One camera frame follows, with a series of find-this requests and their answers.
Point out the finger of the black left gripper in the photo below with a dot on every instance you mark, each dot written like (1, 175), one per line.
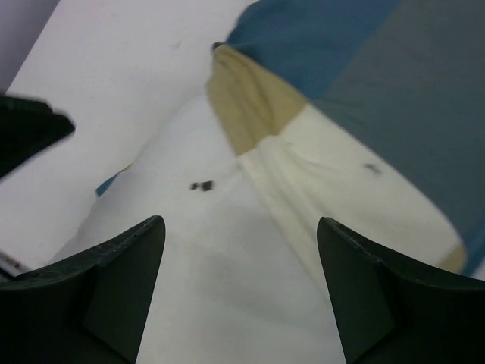
(29, 126)

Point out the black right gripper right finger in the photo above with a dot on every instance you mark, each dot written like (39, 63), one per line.
(391, 308)

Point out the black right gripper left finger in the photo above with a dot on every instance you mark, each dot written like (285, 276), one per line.
(91, 307)

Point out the white pillow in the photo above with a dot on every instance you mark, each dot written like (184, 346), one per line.
(229, 289)

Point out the blue beige white patchwork pillowcase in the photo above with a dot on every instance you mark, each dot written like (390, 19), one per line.
(368, 112)

